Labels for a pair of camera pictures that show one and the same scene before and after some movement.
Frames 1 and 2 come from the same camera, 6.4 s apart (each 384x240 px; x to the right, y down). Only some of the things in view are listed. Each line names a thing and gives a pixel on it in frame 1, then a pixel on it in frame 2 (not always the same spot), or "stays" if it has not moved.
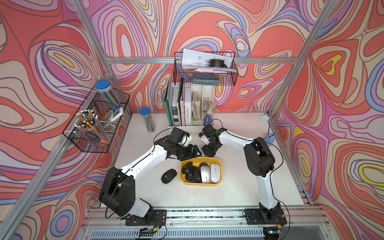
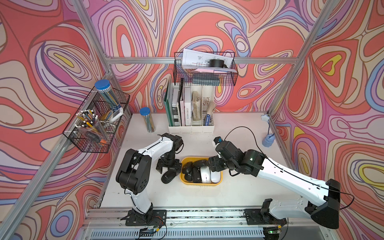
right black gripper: [206, 149] -> [214, 164]
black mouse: [189, 177] stays
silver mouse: [215, 173] stays
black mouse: [168, 176] stays
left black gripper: [190, 154] -> [177, 165]
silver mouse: [205, 173] stays
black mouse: [186, 166] stays
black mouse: [210, 155] -> [199, 163]
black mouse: [196, 174] stays
